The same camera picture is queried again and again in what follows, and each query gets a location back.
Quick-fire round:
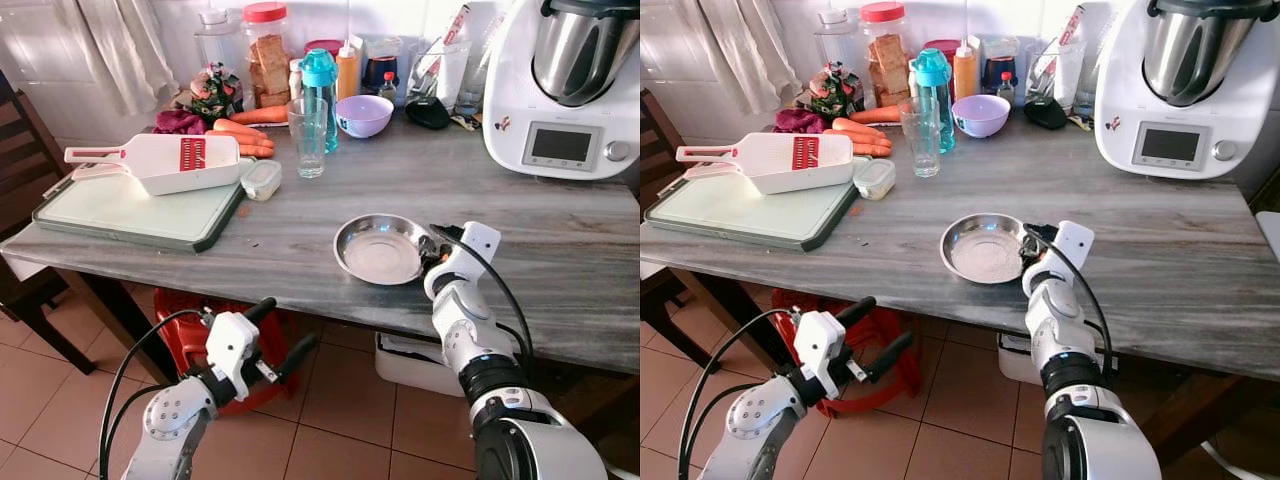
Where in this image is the round steel plate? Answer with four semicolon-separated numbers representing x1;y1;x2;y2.
939;212;1032;286
332;212;439;288

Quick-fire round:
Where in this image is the red plastic stool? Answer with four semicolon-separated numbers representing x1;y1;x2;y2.
769;287;925;420
152;287;303;417

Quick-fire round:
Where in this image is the white plastic box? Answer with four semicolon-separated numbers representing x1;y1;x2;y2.
374;329;467;399
996;332;1047;387

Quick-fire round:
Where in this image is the small clear lidded container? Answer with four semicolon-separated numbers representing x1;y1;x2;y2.
239;157;284;202
852;157;897;202

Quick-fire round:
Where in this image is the small black pouch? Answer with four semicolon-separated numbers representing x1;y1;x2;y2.
1021;94;1070;132
404;94;453;132

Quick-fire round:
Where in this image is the lilac bowl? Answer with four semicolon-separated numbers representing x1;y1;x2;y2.
335;94;396;140
951;94;1012;140

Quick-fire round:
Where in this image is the clear drinking glass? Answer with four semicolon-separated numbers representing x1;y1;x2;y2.
286;96;330;180
899;96;944;180

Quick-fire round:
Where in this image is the pale green cutting board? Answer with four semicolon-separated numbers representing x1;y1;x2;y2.
31;158;250;254
644;158;862;252

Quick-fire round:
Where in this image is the white mandoline slicer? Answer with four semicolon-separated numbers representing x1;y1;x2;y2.
63;132;244;198
675;132;857;196

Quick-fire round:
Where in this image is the white kitchen cooking machine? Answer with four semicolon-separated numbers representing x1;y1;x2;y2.
1092;0;1280;183
482;0;641;185

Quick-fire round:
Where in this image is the clear plastic measuring jug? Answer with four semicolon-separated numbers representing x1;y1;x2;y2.
1026;38;1089;111
409;38;472;112

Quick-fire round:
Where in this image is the dark glass jar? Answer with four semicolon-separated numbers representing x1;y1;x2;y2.
981;54;1019;95
361;54;402;97

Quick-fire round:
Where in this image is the orange sauce bottle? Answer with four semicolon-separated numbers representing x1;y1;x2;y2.
951;39;980;102
335;39;362;102

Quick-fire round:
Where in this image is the dark wooden chair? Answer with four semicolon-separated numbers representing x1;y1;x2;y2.
0;68;102;377
640;88;713;373

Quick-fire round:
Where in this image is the teal water bottle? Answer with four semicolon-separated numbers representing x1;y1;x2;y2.
911;47;957;155
299;47;342;155

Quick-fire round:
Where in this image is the floral printed packet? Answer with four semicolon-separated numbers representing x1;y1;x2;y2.
189;64;247;127
807;64;864;122

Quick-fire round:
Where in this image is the red-lidded biscuit jar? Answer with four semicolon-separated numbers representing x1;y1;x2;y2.
242;1;294;110
859;1;910;110

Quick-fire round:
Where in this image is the clear empty jar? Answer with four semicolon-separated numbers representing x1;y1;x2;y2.
194;9;247;79
814;9;862;73

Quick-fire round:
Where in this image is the beige hanging towel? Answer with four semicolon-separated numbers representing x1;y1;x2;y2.
54;0;182;117
694;0;793;117

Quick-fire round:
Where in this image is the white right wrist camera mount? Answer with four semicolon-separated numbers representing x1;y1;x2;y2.
455;221;502;278
1054;220;1097;277

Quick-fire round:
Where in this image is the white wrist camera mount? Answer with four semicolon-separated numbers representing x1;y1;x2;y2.
1054;220;1097;277
204;311;264;403
455;221;502;278
794;310;852;403

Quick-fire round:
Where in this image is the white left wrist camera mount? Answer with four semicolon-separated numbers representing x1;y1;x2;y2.
794;310;852;403
204;311;264;403

